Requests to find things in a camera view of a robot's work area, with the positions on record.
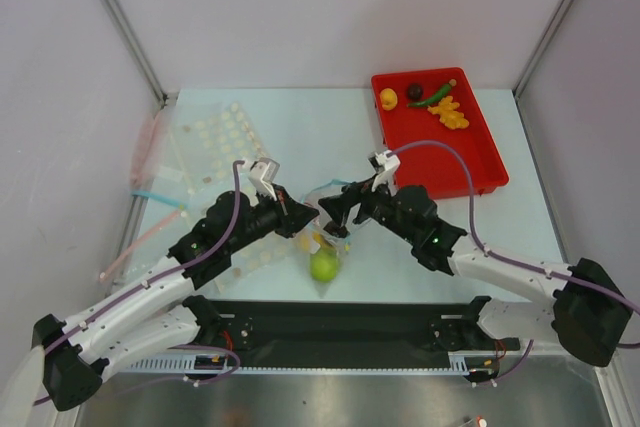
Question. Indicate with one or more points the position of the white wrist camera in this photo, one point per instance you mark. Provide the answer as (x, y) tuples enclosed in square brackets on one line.
[(261, 173), (385, 165)]

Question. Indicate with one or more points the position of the red plastic tray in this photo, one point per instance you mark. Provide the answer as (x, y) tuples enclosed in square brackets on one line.
[(434, 167)]

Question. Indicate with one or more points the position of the pink zipper clear bag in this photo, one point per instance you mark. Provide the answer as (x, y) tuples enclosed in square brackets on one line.
[(144, 166)]

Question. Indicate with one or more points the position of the blue zipper clear bag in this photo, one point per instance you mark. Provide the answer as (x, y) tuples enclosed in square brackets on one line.
[(321, 241)]

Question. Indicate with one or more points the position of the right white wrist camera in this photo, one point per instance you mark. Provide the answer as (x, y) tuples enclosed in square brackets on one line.
[(385, 165)]

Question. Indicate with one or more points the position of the yellow toy fruit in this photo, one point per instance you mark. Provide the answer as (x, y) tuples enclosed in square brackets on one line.
[(388, 99)]

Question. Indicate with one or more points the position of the right corner aluminium post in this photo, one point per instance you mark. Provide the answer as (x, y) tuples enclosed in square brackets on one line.
[(552, 27)]

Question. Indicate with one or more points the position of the corner aluminium post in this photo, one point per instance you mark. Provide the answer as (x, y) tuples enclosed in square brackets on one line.
[(133, 45), (552, 27)]

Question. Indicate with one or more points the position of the dark mangosteen toy back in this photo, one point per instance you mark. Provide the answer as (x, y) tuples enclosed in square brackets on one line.
[(414, 92)]

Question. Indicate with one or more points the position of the left corner aluminium post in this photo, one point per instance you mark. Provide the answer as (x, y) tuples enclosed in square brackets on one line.
[(133, 45)]

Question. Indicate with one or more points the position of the dotted clear zip bag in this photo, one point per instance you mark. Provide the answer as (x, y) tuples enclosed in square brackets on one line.
[(202, 147)]

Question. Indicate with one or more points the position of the dark mangosteen toy front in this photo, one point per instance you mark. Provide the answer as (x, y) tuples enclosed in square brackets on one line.
[(336, 230)]

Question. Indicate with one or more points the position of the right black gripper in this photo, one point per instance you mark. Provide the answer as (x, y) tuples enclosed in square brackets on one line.
[(364, 203)]

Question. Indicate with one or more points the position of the green toy apple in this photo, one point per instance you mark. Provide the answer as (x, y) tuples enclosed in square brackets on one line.
[(324, 267)]

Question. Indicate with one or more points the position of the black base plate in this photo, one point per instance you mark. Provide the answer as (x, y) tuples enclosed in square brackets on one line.
[(343, 336)]

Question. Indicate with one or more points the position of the white slotted cable duct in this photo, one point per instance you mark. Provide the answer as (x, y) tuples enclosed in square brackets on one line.
[(180, 363)]

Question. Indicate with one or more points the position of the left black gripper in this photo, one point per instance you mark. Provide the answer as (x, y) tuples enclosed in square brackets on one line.
[(292, 216)]

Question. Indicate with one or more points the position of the dark mangosteen toy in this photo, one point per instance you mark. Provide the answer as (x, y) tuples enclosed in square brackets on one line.
[(336, 230), (414, 92)]

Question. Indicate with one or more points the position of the aluminium frame rail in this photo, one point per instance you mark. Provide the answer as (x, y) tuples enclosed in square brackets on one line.
[(112, 340)]

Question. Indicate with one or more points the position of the orange toy fruit pieces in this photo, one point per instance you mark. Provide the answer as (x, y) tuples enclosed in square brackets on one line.
[(448, 113)]

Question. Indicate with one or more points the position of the green toy chili pepper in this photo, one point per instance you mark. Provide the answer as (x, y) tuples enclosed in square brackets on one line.
[(436, 97)]

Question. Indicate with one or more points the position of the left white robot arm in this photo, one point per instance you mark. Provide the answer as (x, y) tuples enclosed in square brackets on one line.
[(161, 310)]

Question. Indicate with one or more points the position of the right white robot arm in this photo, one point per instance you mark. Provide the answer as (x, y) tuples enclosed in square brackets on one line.
[(578, 306)]

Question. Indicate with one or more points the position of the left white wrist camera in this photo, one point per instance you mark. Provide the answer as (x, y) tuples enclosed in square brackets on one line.
[(261, 173)]

